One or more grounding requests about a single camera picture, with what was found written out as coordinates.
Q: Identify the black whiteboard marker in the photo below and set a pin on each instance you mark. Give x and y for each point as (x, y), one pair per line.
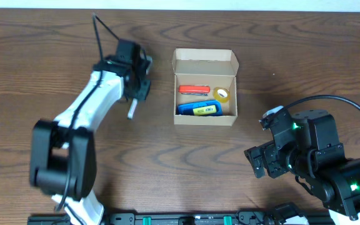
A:
(132, 109)

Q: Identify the blue plastic tape dispenser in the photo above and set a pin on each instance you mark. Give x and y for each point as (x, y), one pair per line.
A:
(187, 109)

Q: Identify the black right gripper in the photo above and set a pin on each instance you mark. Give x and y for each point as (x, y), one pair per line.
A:
(269, 152)

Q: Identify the yellow clear tape roll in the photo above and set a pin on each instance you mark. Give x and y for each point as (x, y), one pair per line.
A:
(222, 95)

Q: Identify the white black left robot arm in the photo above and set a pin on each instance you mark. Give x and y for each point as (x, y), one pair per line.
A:
(63, 156)

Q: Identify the red stapler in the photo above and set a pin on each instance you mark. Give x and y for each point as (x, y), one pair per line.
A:
(194, 90)

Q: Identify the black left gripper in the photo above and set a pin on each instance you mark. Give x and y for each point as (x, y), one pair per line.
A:
(142, 94)

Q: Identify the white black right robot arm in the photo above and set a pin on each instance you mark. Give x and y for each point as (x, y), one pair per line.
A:
(307, 145)

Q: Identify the yellow highlighter pen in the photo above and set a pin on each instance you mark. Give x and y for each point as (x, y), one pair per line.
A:
(206, 110)

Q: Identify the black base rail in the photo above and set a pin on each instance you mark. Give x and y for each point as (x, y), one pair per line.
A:
(287, 213)

